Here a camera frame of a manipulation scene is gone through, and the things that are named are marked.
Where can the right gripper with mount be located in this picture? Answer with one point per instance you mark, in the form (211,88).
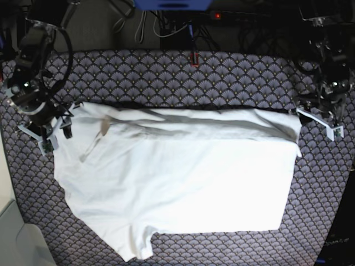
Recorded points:
(47,122)

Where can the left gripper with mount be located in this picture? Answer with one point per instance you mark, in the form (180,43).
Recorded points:
(305,117)

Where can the white T-shirt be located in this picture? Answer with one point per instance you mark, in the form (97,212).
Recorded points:
(128,174)

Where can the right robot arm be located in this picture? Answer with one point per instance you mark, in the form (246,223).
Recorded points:
(26,89)

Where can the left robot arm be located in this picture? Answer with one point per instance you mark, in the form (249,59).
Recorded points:
(332,39)

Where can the patterned grey table cloth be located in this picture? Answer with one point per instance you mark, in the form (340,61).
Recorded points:
(166,79)

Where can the red black clamp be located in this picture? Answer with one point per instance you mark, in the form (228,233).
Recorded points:
(194,59)

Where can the black power strip red light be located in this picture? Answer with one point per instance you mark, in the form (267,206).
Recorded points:
(238,17)

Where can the blue box overhead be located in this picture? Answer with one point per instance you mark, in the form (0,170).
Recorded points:
(173,5)

